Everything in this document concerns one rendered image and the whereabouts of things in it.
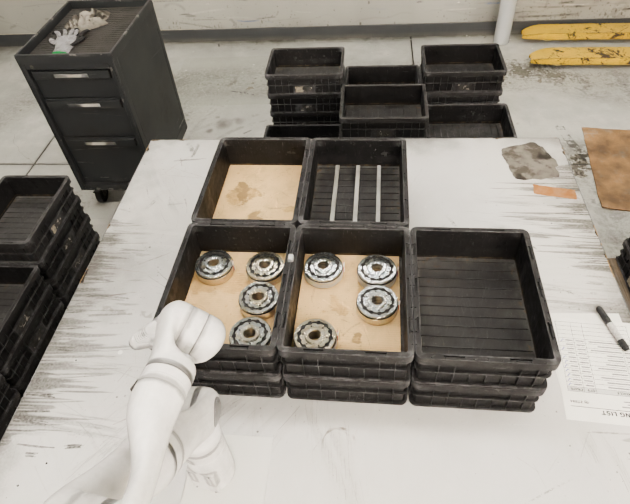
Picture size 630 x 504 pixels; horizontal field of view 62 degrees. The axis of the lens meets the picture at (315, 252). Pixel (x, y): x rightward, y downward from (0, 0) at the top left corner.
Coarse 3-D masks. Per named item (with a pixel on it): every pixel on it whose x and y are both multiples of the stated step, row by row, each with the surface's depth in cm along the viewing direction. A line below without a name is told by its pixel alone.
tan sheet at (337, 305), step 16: (352, 256) 145; (352, 272) 141; (304, 288) 138; (320, 288) 138; (336, 288) 137; (352, 288) 137; (304, 304) 134; (320, 304) 134; (336, 304) 134; (352, 304) 133; (304, 320) 131; (336, 320) 130; (352, 320) 130; (352, 336) 127; (368, 336) 127; (384, 336) 126; (400, 336) 126
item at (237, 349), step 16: (192, 224) 143; (208, 224) 143; (224, 224) 142; (240, 224) 142; (256, 224) 141; (272, 224) 141; (288, 224) 141; (288, 240) 137; (176, 256) 135; (176, 272) 132; (288, 272) 129; (160, 304) 124; (272, 336) 116; (224, 352) 116; (240, 352) 115; (256, 352) 115; (272, 352) 115
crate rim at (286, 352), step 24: (408, 240) 134; (408, 264) 128; (288, 288) 125; (408, 288) 125; (288, 312) 121; (408, 312) 118; (408, 336) 114; (360, 360) 113; (384, 360) 112; (408, 360) 111
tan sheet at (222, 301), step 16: (240, 256) 147; (240, 272) 143; (192, 288) 140; (208, 288) 140; (224, 288) 140; (240, 288) 139; (192, 304) 137; (208, 304) 136; (224, 304) 136; (224, 320) 132; (272, 320) 132
